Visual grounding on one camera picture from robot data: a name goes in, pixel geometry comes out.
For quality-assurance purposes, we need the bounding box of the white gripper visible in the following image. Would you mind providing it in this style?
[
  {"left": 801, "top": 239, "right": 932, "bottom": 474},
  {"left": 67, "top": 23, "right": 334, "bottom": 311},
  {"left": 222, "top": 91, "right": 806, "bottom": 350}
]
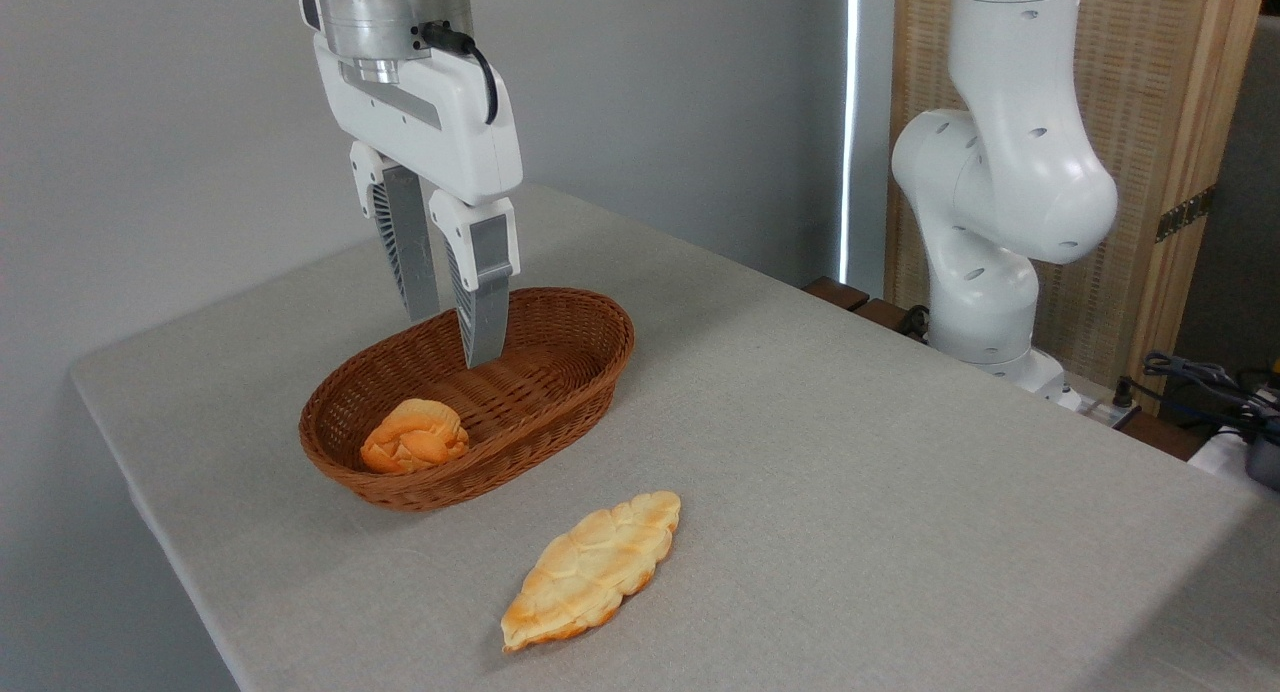
[{"left": 313, "top": 34, "right": 524, "bottom": 370}]

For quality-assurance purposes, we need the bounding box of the round orange bread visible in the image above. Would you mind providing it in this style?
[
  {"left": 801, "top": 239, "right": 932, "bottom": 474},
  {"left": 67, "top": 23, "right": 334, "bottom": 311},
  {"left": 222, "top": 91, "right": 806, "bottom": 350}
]
[{"left": 359, "top": 398, "right": 471, "bottom": 476}]

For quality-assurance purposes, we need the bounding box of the long leaf-shaped bread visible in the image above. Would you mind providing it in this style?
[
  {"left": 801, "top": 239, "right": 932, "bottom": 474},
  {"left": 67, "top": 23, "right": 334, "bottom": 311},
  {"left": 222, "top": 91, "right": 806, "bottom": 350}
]
[{"left": 500, "top": 490, "right": 683, "bottom": 655}]

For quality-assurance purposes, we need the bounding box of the brown wicker basket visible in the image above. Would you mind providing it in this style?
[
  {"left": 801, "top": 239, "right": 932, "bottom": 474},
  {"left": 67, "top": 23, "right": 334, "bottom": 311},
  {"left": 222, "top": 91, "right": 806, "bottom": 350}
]
[{"left": 298, "top": 287, "right": 636, "bottom": 513}]

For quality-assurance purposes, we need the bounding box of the grey tablecloth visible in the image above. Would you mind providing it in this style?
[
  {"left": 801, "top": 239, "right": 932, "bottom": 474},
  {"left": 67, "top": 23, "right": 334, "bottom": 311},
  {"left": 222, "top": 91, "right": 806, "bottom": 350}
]
[{"left": 68, "top": 182, "right": 1280, "bottom": 692}]

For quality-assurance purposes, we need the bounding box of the dark metal hinge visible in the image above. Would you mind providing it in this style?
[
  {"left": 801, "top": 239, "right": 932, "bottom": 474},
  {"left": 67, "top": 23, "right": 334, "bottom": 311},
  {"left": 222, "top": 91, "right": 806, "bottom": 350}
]
[{"left": 1154, "top": 184, "right": 1217, "bottom": 244}]

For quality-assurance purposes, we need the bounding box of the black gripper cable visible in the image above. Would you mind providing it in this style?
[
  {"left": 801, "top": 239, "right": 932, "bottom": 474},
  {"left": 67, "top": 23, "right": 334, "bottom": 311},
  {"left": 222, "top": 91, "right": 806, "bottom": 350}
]
[{"left": 419, "top": 21, "right": 500, "bottom": 126}]

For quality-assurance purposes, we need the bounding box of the black cable bundle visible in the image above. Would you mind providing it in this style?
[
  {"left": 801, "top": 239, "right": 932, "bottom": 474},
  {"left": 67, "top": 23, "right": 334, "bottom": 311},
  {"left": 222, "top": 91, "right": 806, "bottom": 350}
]
[{"left": 1113, "top": 350, "right": 1280, "bottom": 443}]

